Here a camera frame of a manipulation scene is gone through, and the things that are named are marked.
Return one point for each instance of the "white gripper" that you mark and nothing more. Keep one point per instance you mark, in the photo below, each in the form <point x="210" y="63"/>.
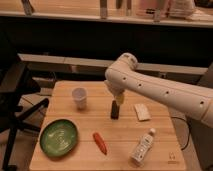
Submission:
<point x="116" y="91"/>

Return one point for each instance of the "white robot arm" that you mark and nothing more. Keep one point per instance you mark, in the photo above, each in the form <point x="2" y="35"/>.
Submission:
<point x="195" y="101"/>

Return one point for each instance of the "green ceramic bowl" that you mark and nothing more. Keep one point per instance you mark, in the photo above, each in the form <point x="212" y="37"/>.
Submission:
<point x="58" y="138"/>

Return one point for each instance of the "dark brown rectangular block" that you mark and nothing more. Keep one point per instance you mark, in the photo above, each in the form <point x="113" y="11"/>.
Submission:
<point x="114" y="110"/>

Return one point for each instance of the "beige sponge piece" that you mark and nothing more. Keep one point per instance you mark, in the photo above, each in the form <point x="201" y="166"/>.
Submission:
<point x="142" y="112"/>

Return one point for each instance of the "white squeeze bottle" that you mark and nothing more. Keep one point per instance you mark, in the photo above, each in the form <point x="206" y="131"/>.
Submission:
<point x="145" y="143"/>

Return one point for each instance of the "black office chair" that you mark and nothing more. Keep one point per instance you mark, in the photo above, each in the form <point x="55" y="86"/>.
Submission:
<point x="16" y="82"/>

